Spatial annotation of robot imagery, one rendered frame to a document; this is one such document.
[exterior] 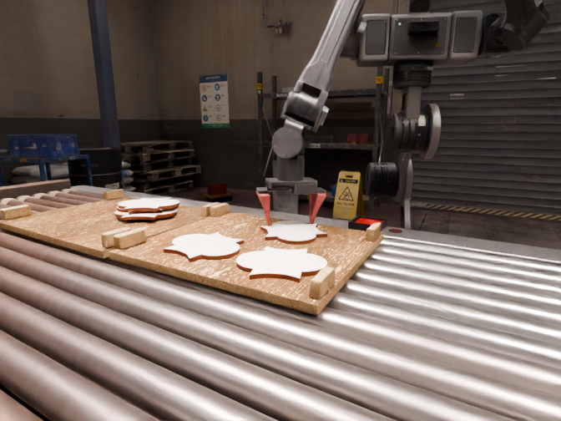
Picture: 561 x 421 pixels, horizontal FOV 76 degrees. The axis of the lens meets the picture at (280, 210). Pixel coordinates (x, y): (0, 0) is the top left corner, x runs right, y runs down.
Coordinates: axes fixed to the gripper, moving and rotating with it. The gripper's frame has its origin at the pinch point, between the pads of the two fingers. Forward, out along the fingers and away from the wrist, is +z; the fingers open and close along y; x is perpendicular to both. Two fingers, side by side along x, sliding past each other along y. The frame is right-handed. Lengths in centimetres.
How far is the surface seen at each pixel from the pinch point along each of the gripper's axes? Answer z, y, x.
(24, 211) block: 0, -62, 22
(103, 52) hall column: -113, -148, 439
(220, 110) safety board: -51, 0, 585
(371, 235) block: 0.2, 13.3, -12.4
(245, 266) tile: 1.1, -11.7, -22.0
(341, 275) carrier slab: 1.9, 2.3, -26.2
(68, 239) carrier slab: 1.9, -45.0, 0.4
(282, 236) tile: 0.9, -3.3, -8.4
